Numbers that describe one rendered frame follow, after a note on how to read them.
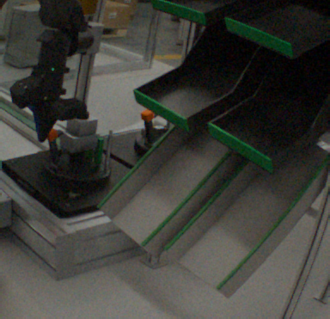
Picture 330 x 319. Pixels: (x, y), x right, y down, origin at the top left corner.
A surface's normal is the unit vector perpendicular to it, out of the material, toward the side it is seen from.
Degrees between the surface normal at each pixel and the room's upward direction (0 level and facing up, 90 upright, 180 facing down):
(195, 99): 25
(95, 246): 90
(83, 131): 90
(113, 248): 90
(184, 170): 45
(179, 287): 0
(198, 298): 0
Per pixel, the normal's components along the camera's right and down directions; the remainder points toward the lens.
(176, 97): -0.20, -0.79
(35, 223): -0.69, 0.16
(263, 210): -0.46, -0.58
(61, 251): 0.70, 0.37
